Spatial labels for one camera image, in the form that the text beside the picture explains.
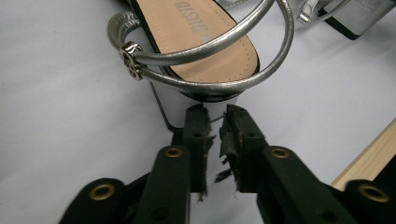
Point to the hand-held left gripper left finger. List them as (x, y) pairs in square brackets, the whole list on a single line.
[(197, 140)]

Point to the white table mat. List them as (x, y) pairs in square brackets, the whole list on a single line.
[(62, 93)]

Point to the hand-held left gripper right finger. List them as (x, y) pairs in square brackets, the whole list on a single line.
[(246, 146)]

